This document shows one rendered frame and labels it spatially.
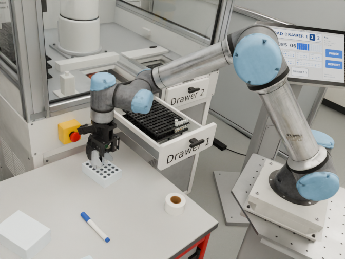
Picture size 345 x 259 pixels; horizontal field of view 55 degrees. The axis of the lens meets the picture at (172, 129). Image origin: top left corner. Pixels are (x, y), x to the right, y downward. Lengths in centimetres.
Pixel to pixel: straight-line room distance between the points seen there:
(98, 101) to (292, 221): 75
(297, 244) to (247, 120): 201
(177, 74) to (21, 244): 66
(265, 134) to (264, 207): 97
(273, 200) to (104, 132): 62
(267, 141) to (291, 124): 121
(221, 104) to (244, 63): 239
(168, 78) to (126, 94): 16
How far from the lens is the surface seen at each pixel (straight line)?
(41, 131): 128
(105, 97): 103
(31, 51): 114
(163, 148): 116
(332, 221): 137
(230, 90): 314
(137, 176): 128
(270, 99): 93
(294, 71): 188
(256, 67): 86
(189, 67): 105
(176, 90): 158
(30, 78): 117
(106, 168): 125
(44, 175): 129
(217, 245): 211
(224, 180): 249
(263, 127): 210
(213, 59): 103
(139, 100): 100
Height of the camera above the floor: 160
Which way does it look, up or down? 32 degrees down
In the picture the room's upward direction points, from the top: 9 degrees clockwise
